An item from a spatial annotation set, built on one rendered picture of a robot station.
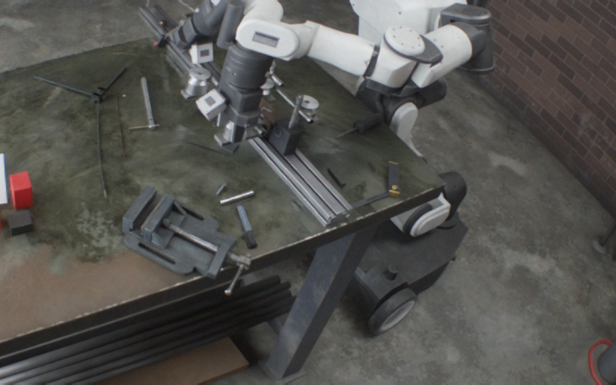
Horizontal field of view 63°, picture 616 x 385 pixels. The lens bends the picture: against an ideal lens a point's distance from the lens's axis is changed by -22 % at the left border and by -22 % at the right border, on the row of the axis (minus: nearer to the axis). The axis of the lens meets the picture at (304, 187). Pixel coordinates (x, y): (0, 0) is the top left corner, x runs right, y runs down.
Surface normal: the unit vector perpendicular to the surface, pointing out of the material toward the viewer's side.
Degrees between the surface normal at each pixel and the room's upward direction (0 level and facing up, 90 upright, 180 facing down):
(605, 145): 90
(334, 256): 90
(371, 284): 45
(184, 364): 1
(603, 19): 90
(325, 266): 90
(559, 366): 0
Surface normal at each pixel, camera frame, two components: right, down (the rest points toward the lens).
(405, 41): 0.28, -0.52
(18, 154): 0.26, -0.72
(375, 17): -0.85, 0.30
